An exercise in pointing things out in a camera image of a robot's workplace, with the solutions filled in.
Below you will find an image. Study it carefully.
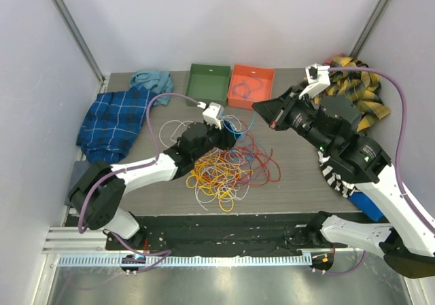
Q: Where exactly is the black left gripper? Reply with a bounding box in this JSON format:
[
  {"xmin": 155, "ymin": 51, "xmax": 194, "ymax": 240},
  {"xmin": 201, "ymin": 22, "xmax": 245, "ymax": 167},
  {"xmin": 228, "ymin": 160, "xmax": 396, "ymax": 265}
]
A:
[{"xmin": 192, "ymin": 119, "xmax": 240, "ymax": 161}]

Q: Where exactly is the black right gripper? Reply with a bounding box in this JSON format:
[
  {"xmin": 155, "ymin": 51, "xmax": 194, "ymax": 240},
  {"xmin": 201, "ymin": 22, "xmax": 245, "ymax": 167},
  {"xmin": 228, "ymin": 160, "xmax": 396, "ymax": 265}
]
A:
[{"xmin": 254, "ymin": 86, "xmax": 334, "ymax": 154}]

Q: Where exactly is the blue wire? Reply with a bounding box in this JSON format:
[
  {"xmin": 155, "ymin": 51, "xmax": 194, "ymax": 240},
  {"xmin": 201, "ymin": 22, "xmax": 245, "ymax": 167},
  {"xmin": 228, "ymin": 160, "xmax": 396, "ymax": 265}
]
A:
[
  {"xmin": 219, "ymin": 111, "xmax": 261, "ymax": 163},
  {"xmin": 232, "ymin": 76, "xmax": 264, "ymax": 98}
]

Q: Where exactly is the red wire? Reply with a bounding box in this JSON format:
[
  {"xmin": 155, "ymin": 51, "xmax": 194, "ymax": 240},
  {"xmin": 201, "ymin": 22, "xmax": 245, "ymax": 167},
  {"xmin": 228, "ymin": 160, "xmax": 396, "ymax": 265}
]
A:
[{"xmin": 217, "ymin": 128, "xmax": 282, "ymax": 187}]

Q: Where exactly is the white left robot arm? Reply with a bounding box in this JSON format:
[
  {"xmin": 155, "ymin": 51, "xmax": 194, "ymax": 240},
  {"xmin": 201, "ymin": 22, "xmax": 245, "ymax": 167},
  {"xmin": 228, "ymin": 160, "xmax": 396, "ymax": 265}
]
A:
[{"xmin": 68, "ymin": 120, "xmax": 241, "ymax": 250}]

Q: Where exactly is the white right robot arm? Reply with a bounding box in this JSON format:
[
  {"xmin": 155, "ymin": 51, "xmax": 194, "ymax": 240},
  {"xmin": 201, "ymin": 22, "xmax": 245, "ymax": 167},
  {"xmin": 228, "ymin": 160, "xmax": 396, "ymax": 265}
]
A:
[{"xmin": 252, "ymin": 88, "xmax": 434, "ymax": 279}]

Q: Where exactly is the orange plastic bin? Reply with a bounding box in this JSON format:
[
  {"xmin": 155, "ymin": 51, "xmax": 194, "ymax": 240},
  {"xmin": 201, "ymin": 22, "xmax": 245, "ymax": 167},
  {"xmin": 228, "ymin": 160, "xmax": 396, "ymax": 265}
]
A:
[{"xmin": 227, "ymin": 64, "xmax": 275, "ymax": 110}]

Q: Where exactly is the green plastic bin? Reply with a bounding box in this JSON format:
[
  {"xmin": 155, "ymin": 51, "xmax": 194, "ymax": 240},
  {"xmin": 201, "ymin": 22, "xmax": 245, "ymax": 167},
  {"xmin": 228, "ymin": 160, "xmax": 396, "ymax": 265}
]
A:
[{"xmin": 186, "ymin": 63, "xmax": 231, "ymax": 107}]

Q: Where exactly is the light blue cloth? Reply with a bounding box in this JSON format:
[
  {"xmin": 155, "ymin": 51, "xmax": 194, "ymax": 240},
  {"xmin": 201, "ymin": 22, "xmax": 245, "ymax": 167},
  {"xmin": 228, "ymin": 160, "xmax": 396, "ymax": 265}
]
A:
[{"xmin": 128, "ymin": 70, "xmax": 174, "ymax": 107}]

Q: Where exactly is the pink cloth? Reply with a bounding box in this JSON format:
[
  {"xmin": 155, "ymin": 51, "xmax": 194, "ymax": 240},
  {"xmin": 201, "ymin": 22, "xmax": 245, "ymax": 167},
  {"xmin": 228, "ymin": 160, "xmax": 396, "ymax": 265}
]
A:
[{"xmin": 322, "ymin": 53, "xmax": 350, "ymax": 67}]

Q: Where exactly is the blue plaid cloth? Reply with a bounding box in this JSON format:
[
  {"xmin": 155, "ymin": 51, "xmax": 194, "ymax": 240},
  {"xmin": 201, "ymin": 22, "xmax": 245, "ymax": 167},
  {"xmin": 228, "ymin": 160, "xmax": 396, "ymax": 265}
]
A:
[{"xmin": 76, "ymin": 88, "xmax": 157, "ymax": 164}]

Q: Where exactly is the black white striped cloth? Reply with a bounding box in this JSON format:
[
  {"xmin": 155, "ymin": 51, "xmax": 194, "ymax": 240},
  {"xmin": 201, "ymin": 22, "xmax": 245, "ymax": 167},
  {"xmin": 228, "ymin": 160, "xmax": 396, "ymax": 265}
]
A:
[{"xmin": 317, "ymin": 151, "xmax": 360, "ymax": 198}]

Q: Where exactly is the yellow plaid cloth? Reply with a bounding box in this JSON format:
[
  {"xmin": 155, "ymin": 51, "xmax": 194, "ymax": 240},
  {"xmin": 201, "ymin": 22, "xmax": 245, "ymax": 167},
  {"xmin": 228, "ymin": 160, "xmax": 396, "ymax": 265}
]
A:
[{"xmin": 311, "ymin": 71, "xmax": 392, "ymax": 134}]

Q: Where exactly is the grey blue folded cloth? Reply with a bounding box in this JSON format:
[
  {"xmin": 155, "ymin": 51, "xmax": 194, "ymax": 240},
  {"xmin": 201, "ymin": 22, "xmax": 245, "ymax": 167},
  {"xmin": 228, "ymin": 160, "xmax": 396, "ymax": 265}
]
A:
[{"xmin": 70, "ymin": 160, "xmax": 91, "ymax": 185}]

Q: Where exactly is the bright blue cloth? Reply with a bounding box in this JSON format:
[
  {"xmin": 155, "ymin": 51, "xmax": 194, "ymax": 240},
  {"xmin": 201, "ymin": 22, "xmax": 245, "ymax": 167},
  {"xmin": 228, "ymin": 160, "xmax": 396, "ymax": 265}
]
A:
[{"xmin": 348, "ymin": 192, "xmax": 384, "ymax": 222}]

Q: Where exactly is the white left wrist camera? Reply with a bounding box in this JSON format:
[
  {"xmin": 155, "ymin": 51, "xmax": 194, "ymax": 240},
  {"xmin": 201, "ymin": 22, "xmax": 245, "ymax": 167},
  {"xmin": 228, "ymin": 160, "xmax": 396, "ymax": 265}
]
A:
[{"xmin": 197, "ymin": 101, "xmax": 224, "ymax": 130}]

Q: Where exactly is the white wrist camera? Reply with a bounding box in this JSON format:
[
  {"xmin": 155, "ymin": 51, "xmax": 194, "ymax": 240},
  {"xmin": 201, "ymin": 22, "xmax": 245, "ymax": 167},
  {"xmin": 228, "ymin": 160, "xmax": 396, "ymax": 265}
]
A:
[
  {"xmin": 197, "ymin": 101, "xmax": 224, "ymax": 130},
  {"xmin": 299, "ymin": 63, "xmax": 330, "ymax": 99}
]

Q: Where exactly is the blue wire in orange bin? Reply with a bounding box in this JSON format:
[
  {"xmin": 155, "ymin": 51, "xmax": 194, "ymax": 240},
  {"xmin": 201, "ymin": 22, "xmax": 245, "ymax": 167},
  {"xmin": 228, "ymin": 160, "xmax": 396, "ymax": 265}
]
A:
[{"xmin": 232, "ymin": 76, "xmax": 264, "ymax": 98}]

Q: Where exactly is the yellow wire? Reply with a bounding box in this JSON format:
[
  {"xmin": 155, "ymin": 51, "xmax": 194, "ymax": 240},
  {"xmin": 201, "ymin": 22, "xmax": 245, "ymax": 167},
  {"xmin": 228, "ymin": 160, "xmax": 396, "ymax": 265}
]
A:
[{"xmin": 186, "ymin": 147, "xmax": 255, "ymax": 213}]

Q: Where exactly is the white wire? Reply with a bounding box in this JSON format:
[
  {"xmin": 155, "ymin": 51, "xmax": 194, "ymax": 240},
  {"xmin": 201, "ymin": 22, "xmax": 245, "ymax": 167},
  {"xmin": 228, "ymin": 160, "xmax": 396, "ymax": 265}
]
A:
[{"xmin": 158, "ymin": 115, "xmax": 254, "ymax": 211}]

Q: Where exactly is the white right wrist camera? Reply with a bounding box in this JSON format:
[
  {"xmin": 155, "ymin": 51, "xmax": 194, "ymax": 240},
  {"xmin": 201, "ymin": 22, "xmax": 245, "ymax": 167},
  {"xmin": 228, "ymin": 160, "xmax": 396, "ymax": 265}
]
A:
[{"xmin": 299, "ymin": 63, "xmax": 330, "ymax": 99}]

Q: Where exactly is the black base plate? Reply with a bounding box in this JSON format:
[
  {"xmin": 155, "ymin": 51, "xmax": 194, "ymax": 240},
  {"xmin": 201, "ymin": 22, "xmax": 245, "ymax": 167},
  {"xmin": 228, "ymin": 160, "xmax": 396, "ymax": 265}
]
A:
[{"xmin": 101, "ymin": 211, "xmax": 347, "ymax": 257}]

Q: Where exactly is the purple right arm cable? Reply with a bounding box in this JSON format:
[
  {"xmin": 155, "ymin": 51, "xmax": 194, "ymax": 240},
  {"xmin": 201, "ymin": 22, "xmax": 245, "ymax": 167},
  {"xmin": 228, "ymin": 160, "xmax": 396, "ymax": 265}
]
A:
[{"xmin": 319, "ymin": 66, "xmax": 435, "ymax": 275}]

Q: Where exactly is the white slotted cable duct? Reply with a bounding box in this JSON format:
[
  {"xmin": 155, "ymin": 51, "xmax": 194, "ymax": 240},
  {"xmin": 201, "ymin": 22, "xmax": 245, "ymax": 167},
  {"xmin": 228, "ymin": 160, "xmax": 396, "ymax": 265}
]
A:
[{"xmin": 58, "ymin": 253, "xmax": 312, "ymax": 268}]

